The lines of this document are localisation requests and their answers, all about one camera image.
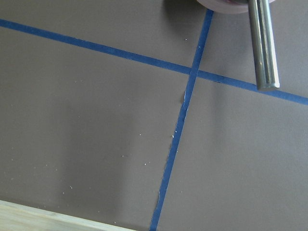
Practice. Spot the pink bowl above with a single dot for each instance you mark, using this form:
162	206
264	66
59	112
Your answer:
226	6

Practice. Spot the metal scoop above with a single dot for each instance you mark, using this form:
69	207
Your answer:
265	62

